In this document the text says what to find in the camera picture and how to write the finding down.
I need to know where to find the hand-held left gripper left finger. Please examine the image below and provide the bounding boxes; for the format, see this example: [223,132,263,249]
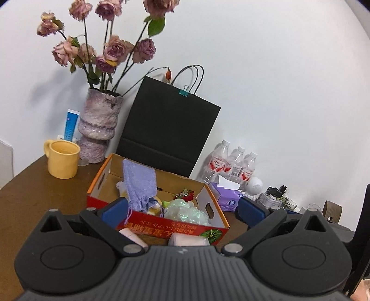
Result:
[39,197,148,256]

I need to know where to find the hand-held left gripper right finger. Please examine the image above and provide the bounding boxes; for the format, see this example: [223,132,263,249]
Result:
[220,196,332,257]

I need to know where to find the purple drawstring pouch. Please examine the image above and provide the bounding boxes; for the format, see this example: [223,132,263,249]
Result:
[122,159,167,229]

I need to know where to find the red orange cardboard box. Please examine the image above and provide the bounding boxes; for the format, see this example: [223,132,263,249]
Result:
[87,153,230,246]

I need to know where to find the yellow white plush toy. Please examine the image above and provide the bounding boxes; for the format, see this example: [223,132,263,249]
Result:
[116,181,164,216]

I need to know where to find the iridescent plastic bag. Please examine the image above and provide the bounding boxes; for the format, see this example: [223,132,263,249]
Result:
[165,198,212,227]

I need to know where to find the white robot figure speaker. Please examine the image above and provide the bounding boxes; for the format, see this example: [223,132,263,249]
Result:
[244,177,264,200]

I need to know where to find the white cream jar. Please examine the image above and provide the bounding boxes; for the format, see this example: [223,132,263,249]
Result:
[118,228,149,248]

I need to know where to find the purple tissue pack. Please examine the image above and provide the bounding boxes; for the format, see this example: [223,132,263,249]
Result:
[208,175,246,212]

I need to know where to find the black charger plugs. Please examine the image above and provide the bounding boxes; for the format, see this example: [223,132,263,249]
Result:
[266,185,287,196]

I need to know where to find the clear drinking glass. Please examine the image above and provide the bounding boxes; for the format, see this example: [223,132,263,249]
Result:
[279,194,298,211]

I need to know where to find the clear water bottle red label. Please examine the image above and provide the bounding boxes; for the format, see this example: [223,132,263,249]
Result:
[204,140,232,184]
[225,146,246,183]
[241,151,258,183]

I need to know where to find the white wrapped tissue pack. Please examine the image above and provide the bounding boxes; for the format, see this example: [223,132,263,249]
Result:
[168,232,210,247]

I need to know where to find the yellow mug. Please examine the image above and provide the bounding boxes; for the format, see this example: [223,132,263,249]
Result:
[43,139,81,179]

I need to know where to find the mottled purple ceramic vase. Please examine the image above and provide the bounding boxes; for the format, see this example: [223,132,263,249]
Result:
[77,88,125,164]

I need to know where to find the blue and white tube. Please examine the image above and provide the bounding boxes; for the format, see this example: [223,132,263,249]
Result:
[63,109,80,142]

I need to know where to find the black paper bag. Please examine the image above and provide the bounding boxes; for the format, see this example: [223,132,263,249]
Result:
[116,65,222,178]

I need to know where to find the dry twig with orange bud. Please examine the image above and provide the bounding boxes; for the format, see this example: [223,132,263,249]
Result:
[121,66,172,97]

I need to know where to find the dried pink rose bouquet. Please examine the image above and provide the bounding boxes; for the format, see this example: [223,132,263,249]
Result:
[36,0,181,93]

